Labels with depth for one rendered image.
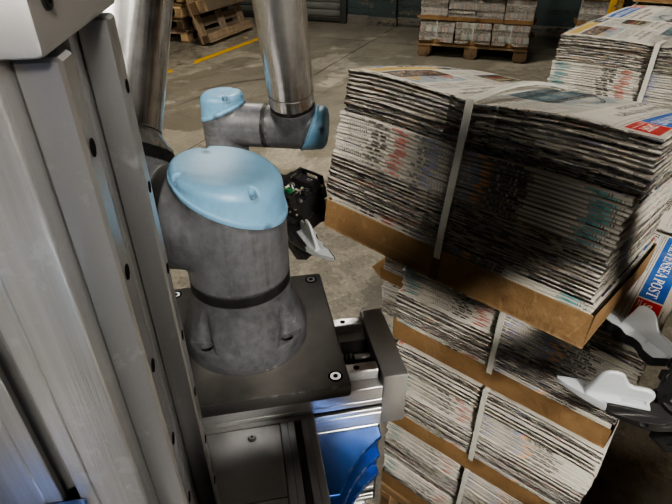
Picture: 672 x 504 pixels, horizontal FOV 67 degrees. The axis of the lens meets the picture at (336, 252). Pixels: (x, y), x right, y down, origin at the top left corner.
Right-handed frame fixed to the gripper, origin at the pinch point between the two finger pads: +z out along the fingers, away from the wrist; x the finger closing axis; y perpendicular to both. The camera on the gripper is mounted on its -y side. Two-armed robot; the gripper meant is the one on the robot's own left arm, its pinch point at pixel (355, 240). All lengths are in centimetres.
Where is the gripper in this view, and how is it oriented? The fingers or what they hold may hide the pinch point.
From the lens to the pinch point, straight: 79.5
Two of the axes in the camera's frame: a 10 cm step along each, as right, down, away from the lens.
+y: -1.2, -7.4, -6.6
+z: 7.5, 3.6, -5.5
